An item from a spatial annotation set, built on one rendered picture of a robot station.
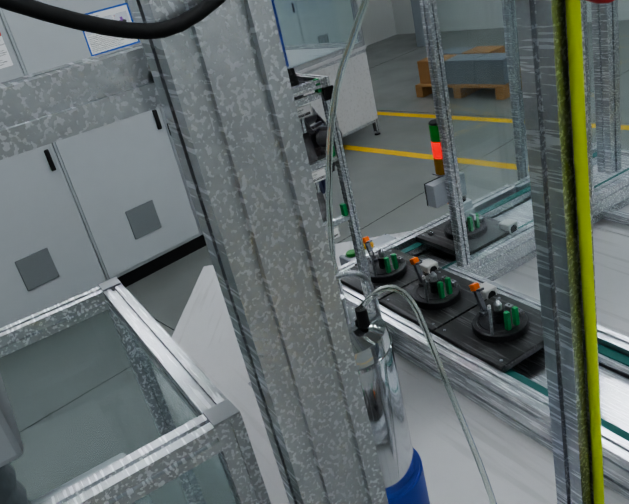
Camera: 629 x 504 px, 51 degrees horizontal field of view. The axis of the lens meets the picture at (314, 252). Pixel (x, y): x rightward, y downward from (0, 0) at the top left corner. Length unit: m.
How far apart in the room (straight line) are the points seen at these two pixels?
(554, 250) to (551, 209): 0.05
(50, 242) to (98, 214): 0.37
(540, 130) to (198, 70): 0.40
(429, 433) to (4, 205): 3.45
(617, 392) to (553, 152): 0.97
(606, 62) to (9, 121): 2.32
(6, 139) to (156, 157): 4.40
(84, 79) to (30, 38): 4.06
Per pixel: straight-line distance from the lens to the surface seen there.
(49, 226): 4.67
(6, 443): 0.74
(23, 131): 0.52
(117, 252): 4.88
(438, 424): 1.67
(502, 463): 1.57
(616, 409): 1.61
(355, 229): 1.72
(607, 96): 2.67
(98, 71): 0.52
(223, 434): 0.70
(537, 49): 0.74
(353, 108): 6.68
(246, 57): 0.51
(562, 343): 0.88
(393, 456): 1.11
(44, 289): 4.75
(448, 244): 2.22
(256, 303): 0.55
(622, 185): 2.59
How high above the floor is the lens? 1.96
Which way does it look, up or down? 25 degrees down
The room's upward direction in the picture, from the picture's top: 14 degrees counter-clockwise
